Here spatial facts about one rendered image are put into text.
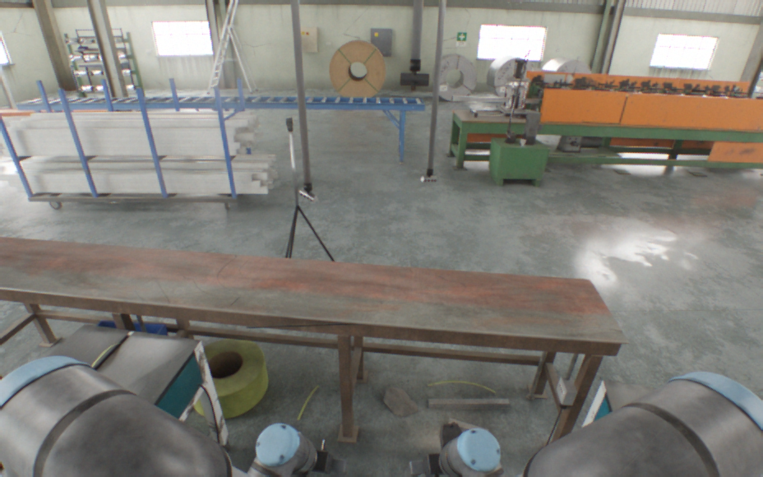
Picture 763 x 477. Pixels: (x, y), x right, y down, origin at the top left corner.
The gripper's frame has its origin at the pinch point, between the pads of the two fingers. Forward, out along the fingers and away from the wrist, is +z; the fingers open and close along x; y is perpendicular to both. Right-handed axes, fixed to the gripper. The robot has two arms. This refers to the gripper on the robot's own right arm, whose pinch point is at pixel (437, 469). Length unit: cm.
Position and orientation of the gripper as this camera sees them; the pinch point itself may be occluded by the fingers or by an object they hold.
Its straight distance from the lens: 131.4
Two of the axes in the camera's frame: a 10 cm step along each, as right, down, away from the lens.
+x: 9.8, 0.4, 1.9
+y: 0.8, 7.9, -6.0
